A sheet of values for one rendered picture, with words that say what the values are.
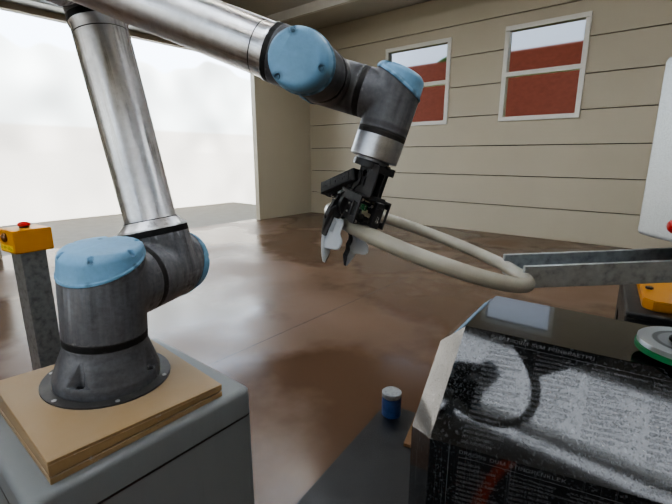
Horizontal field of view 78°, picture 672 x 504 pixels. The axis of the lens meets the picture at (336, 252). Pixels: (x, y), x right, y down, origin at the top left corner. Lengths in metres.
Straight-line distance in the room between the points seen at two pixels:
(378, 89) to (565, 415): 0.89
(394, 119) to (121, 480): 0.75
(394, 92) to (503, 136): 6.93
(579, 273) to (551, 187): 6.44
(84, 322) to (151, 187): 0.31
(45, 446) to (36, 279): 1.05
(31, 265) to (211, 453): 1.09
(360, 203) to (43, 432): 0.64
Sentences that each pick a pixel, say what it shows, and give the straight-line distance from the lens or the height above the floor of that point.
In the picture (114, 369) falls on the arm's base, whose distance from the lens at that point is 0.88.
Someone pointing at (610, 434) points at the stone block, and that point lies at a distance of 1.22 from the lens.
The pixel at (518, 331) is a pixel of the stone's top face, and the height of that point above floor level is 0.83.
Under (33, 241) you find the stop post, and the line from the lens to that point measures 1.76.
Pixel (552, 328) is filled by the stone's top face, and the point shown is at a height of 0.83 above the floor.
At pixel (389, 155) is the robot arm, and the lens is 0.76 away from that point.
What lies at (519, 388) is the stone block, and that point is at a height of 0.73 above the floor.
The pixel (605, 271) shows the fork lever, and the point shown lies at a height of 1.08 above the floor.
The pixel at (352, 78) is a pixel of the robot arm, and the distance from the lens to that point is 0.78.
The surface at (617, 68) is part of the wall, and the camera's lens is 7.44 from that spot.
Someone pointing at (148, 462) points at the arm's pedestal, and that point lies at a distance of 0.86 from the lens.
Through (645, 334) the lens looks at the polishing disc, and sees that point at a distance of 1.34.
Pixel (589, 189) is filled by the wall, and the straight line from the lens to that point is 7.38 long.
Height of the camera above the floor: 1.32
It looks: 13 degrees down
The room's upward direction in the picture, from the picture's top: straight up
